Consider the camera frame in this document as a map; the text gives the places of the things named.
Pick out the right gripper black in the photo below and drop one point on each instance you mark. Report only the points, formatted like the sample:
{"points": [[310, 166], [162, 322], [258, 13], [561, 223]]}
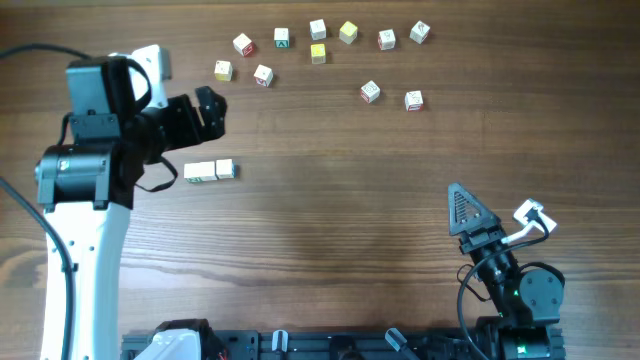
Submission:
{"points": [[485, 222]]}

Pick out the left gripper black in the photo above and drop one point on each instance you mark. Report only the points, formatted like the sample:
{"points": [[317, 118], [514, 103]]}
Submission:
{"points": [[190, 134]]}

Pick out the block with seven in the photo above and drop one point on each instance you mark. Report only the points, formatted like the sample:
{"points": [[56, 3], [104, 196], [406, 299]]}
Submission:
{"points": [[225, 169]]}

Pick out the block with J and A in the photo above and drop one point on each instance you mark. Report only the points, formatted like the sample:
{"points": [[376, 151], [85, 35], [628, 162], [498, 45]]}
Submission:
{"points": [[192, 172]]}

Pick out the block with number eight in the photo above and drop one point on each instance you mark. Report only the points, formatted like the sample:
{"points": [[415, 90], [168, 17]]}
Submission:
{"points": [[370, 91]]}

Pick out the block red side top row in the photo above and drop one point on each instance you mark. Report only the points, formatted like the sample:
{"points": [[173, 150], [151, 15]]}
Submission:
{"points": [[386, 39]]}

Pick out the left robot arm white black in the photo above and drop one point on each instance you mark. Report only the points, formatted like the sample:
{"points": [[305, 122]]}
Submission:
{"points": [[87, 191]]}

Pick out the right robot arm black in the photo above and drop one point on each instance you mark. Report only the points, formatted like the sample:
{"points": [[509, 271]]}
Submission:
{"points": [[527, 297]]}

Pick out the yellow side block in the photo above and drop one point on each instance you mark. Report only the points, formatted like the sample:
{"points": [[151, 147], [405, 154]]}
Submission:
{"points": [[223, 71]]}

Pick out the block red W side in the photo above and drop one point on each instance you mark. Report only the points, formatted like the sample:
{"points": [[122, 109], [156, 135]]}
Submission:
{"points": [[263, 75]]}

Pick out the block with red M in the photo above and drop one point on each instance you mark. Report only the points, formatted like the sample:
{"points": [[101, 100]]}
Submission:
{"points": [[243, 45]]}

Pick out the block with green A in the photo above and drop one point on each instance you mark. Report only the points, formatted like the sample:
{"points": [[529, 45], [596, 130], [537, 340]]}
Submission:
{"points": [[281, 38]]}

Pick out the yellow block lower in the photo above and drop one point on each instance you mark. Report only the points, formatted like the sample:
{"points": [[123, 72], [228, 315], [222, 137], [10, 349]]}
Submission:
{"points": [[318, 53]]}

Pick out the block with red I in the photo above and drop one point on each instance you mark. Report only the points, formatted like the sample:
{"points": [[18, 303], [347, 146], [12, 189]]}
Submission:
{"points": [[413, 101]]}

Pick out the white block top row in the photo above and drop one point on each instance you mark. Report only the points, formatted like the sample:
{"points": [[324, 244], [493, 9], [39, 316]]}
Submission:
{"points": [[318, 30]]}

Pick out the yellow top block upper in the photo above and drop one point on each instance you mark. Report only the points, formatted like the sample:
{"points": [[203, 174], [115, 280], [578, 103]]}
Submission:
{"points": [[348, 32]]}

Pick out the white block far right top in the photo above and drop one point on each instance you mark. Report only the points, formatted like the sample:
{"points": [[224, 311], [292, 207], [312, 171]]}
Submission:
{"points": [[419, 32]]}

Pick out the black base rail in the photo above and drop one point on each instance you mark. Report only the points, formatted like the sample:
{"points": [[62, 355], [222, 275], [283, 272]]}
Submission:
{"points": [[181, 340]]}

